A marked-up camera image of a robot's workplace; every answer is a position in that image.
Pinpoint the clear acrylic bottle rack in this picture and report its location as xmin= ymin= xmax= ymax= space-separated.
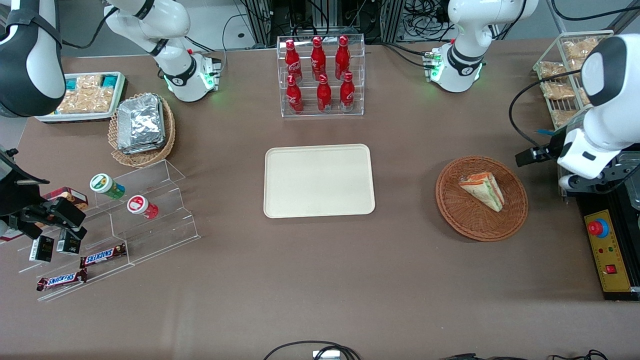
xmin=277 ymin=34 xmax=366 ymax=118

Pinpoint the red cola bottle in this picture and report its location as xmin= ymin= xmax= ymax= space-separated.
xmin=310 ymin=36 xmax=327 ymax=82
xmin=284 ymin=39 xmax=304 ymax=84
xmin=334 ymin=35 xmax=351 ymax=81
xmin=316 ymin=74 xmax=333 ymax=114
xmin=285 ymin=75 xmax=305 ymax=115
xmin=339 ymin=71 xmax=356 ymax=112

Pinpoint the brown Snickers bar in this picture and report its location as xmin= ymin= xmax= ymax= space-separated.
xmin=80 ymin=243 xmax=127 ymax=269
xmin=36 ymin=269 xmax=88 ymax=292

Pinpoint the green can white lid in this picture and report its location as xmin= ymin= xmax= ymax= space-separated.
xmin=89 ymin=173 xmax=126 ymax=200

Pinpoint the white snack bin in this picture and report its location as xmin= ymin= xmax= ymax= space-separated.
xmin=35 ymin=71 xmax=128 ymax=124

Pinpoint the grey metal bracket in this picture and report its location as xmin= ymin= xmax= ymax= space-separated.
xmin=617 ymin=152 xmax=640 ymax=211

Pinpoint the white wire rack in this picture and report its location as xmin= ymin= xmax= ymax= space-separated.
xmin=532 ymin=30 xmax=615 ymax=132

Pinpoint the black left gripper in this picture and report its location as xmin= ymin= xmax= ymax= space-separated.
xmin=516 ymin=131 xmax=566 ymax=168

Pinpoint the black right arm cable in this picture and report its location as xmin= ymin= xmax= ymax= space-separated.
xmin=59 ymin=6 xmax=121 ymax=50

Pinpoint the round brown wicker basket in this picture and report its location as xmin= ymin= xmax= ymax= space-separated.
xmin=435 ymin=155 xmax=529 ymax=242

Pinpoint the clear wrapped cookie pack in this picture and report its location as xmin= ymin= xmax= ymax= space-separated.
xmin=550 ymin=108 xmax=582 ymax=127
xmin=542 ymin=80 xmax=577 ymax=100
xmin=537 ymin=60 xmax=569 ymax=79
xmin=562 ymin=37 xmax=599 ymax=61

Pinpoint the black arm base cable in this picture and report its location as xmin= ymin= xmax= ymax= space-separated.
xmin=367 ymin=41 xmax=432 ymax=69

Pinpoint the black looped cable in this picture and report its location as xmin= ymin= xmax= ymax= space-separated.
xmin=263 ymin=340 xmax=362 ymax=360

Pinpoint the yellow emergency stop control box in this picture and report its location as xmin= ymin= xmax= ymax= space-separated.
xmin=575 ymin=192 xmax=640 ymax=302

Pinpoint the brown chocolate box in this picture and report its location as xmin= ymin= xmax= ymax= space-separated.
xmin=41 ymin=186 xmax=89 ymax=211

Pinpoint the teal labelled cracker pack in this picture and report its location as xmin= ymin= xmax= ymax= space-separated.
xmin=56 ymin=75 xmax=93 ymax=115
xmin=89 ymin=74 xmax=121 ymax=114

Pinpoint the black cable bundle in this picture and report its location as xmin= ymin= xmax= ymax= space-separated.
xmin=405 ymin=0 xmax=452 ymax=42

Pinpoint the clear acrylic stepped shelf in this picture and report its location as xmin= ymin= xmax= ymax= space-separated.
xmin=17 ymin=159 xmax=202 ymax=303

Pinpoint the silver foil pouch stack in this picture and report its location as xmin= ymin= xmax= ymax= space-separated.
xmin=117 ymin=94 xmax=166 ymax=155

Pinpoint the aluminium frame profile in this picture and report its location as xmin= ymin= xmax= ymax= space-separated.
xmin=380 ymin=0 xmax=406 ymax=44
xmin=246 ymin=0 xmax=274 ymax=46

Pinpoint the black table edge cable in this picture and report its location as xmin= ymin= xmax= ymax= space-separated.
xmin=440 ymin=349 xmax=609 ymax=360

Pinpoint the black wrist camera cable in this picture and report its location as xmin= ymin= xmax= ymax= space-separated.
xmin=508 ymin=69 xmax=584 ymax=149

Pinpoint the oval tan wicker basket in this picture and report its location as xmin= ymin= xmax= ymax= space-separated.
xmin=108 ymin=93 xmax=176 ymax=168

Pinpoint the triangle sandwich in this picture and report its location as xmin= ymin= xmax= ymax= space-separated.
xmin=458 ymin=172 xmax=505 ymax=212

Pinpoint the red can white lid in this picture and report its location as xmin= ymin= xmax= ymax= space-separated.
xmin=126 ymin=195 xmax=159 ymax=220

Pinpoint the beige plastic tray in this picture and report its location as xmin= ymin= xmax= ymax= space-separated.
xmin=263 ymin=144 xmax=376 ymax=219

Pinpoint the small black box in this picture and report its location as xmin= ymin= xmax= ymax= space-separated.
xmin=29 ymin=235 xmax=55 ymax=264
xmin=56 ymin=229 xmax=82 ymax=256

